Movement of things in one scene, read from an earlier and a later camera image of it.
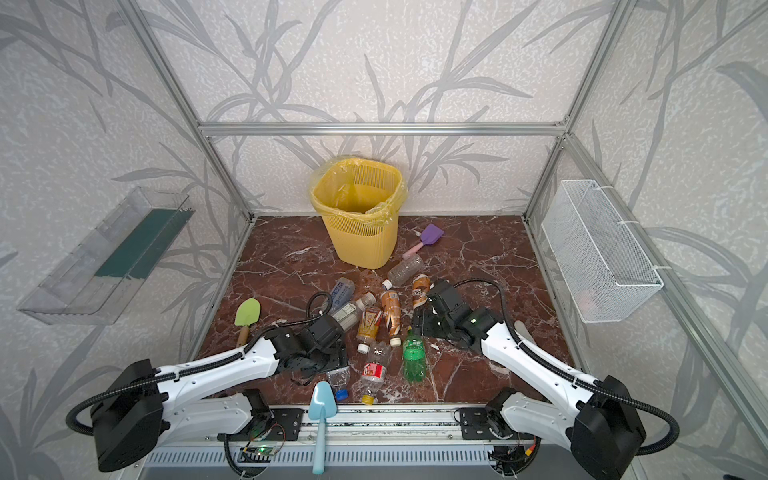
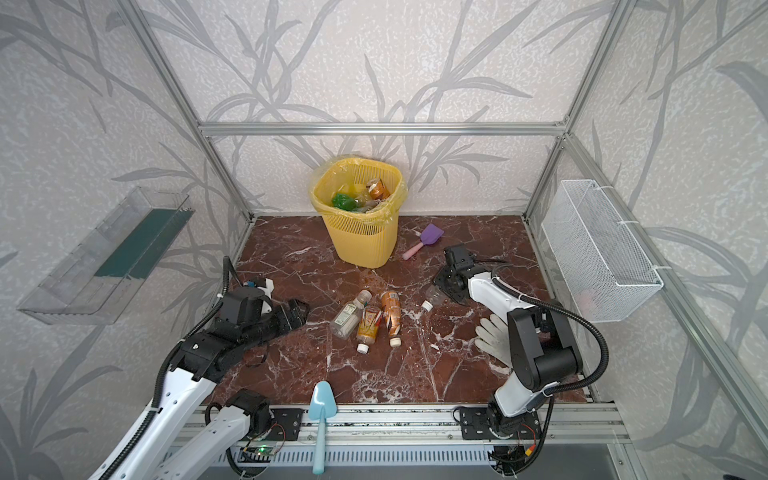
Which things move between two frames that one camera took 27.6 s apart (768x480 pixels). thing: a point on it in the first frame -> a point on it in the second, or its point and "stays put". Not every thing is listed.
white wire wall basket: x=601 y=262 stays put
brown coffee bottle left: x=391 y=308 stays put
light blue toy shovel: x=322 y=406 stays put
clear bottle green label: x=347 y=317 stays put
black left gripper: x=327 y=363 -> x=293 y=312
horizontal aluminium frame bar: x=383 y=129 stays put
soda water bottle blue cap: x=342 y=293 -> x=365 y=206
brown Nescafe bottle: x=420 y=287 -> x=378 y=190
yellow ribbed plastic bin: x=359 y=199 stays put
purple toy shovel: x=428 y=235 stays put
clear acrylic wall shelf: x=96 y=282 stays put
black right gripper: x=429 y=311 -> x=453 y=276
